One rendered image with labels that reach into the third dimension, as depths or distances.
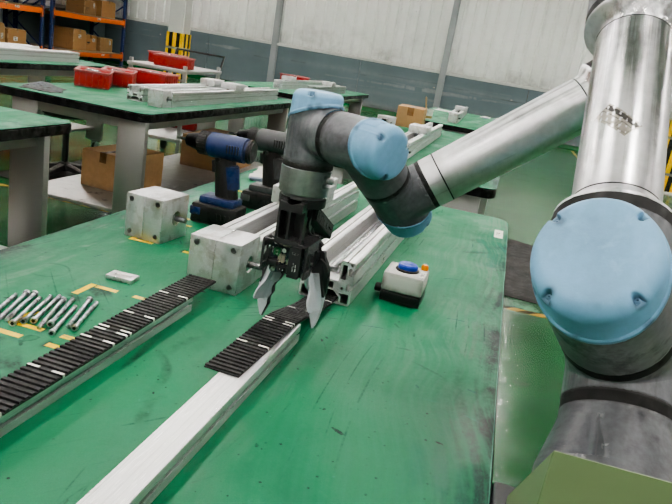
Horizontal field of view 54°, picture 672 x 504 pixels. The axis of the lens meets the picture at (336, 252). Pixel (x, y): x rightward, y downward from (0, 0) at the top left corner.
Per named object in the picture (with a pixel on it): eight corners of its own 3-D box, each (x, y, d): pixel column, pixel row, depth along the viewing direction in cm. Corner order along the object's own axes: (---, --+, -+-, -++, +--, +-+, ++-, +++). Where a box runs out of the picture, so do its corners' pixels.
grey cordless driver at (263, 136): (283, 216, 180) (295, 136, 173) (215, 201, 183) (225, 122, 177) (291, 211, 187) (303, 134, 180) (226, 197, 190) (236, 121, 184)
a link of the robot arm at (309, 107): (320, 93, 89) (280, 84, 94) (308, 174, 92) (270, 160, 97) (360, 98, 94) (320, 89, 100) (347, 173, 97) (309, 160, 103)
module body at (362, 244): (348, 306, 123) (356, 264, 121) (298, 293, 126) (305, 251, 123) (416, 223, 198) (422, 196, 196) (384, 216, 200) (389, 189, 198)
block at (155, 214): (169, 247, 139) (173, 203, 136) (123, 234, 142) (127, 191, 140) (194, 238, 148) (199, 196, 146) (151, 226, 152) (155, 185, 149)
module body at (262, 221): (254, 282, 128) (260, 240, 125) (207, 270, 130) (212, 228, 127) (356, 210, 202) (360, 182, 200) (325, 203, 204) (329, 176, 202)
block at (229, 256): (247, 299, 119) (254, 249, 116) (185, 282, 121) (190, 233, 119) (266, 285, 127) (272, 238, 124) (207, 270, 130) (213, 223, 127)
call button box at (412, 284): (417, 309, 128) (424, 279, 126) (369, 297, 130) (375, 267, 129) (424, 297, 136) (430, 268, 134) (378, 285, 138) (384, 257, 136)
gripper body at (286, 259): (256, 273, 98) (266, 195, 95) (276, 259, 106) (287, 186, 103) (304, 286, 97) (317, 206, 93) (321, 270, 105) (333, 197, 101)
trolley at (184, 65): (176, 169, 592) (187, 53, 563) (118, 158, 599) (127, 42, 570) (215, 156, 690) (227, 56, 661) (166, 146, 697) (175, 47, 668)
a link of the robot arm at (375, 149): (428, 166, 92) (371, 149, 99) (398, 111, 84) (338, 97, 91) (397, 210, 90) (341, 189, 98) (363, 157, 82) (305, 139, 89)
